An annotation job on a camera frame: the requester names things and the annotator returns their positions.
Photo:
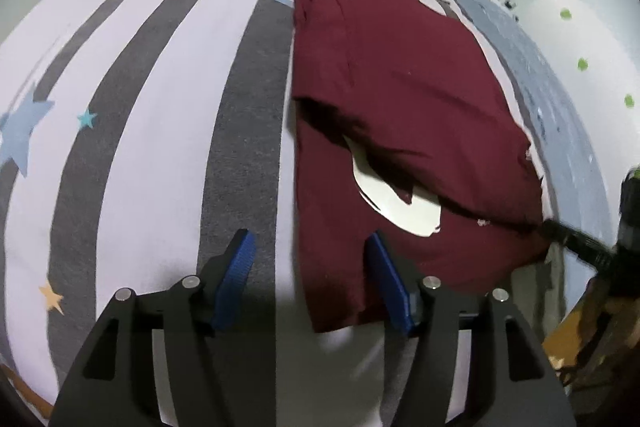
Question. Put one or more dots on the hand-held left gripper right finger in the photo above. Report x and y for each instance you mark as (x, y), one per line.
(395, 287)

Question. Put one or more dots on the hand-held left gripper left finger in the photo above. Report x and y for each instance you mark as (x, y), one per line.
(235, 277)

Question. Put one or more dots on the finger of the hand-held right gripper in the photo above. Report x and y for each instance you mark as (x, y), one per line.
(575, 244)

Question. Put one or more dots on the maroon t-shirt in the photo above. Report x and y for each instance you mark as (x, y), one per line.
(400, 82)

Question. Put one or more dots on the bed with striped sheet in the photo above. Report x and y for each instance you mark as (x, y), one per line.
(150, 107)

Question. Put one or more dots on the white headboard with apple stickers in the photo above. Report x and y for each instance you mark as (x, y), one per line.
(575, 37)

